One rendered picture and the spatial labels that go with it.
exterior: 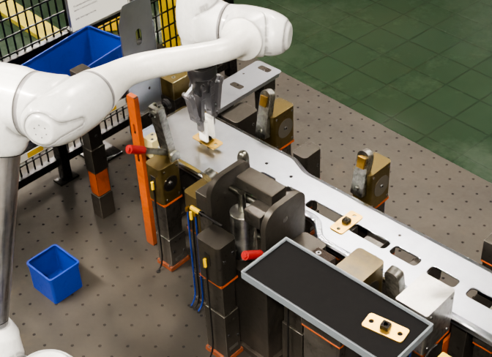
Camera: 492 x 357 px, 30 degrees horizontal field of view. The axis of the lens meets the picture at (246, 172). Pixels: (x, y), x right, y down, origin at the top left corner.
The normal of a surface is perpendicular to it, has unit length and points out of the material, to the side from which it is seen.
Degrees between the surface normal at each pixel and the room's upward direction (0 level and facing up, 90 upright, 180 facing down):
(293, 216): 90
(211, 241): 0
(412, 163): 0
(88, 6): 90
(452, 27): 0
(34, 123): 85
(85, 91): 40
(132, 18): 90
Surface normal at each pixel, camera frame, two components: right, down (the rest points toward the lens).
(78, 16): 0.72, 0.40
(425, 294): -0.04, -0.79
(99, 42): -0.59, 0.51
